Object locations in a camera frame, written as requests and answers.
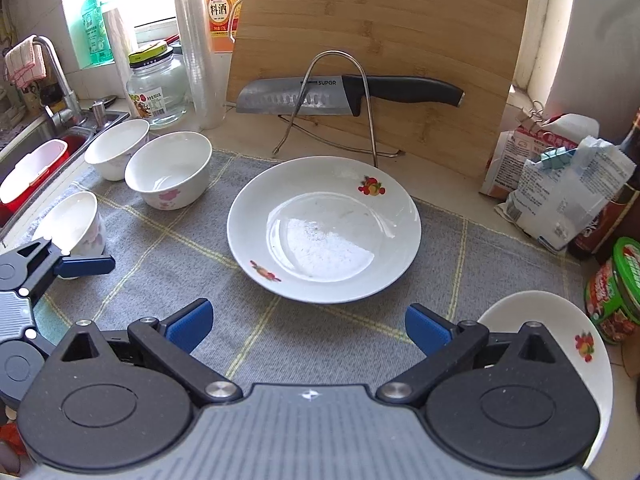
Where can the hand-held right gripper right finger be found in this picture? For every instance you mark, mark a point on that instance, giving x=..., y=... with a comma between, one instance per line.
x=425, y=332

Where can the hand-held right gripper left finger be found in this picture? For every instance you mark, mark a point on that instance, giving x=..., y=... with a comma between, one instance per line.
x=192, y=325

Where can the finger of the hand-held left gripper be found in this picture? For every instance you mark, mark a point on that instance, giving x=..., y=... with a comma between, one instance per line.
x=40, y=342
x=85, y=266

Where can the white floral bowl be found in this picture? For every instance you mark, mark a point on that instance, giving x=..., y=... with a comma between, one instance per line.
x=117, y=155
x=70, y=220
x=167, y=180

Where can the white fruit print plate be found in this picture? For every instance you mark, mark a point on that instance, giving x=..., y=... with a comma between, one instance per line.
x=550, y=320
x=325, y=240

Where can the grey blue checked towel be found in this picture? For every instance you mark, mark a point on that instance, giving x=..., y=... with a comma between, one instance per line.
x=175, y=270

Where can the red and white basin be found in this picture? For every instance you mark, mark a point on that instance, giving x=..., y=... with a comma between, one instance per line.
x=35, y=170

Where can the red plastic basin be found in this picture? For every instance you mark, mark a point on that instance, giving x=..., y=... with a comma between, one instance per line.
x=75, y=142

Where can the stainless steel sink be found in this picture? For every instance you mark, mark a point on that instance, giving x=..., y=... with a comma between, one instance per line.
x=115, y=119

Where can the small chrome sink fitting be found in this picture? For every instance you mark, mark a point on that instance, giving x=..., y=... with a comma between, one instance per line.
x=99, y=110

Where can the chrome faucet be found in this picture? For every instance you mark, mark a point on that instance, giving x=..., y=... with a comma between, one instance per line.
x=65, y=90

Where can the red white food bag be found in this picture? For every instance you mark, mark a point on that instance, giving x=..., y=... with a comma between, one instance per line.
x=505, y=160

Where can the glass jar green lid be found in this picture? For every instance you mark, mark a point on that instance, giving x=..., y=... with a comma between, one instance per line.
x=160, y=90

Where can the white blue printed bag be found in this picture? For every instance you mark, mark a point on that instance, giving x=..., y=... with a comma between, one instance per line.
x=565, y=200

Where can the green lid sauce jar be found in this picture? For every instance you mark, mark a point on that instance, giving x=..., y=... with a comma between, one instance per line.
x=620, y=300

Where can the pink checked dishcloth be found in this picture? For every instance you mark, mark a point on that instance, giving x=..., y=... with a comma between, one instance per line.
x=25, y=62

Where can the tall plastic wrap roll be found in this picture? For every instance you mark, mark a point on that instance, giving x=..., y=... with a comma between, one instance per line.
x=200, y=85

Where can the teal binder clip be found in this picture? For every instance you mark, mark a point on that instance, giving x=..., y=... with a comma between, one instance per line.
x=560, y=156

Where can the dark soy sauce bottle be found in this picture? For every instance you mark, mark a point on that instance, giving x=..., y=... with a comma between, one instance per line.
x=620, y=220

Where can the green dish soap bottle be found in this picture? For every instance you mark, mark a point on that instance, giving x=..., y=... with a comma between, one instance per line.
x=97, y=30

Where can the orange cooking wine jug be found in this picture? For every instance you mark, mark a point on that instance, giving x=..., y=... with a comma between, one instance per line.
x=220, y=10

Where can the bamboo cutting board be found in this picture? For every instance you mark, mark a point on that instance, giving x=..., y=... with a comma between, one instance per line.
x=375, y=20

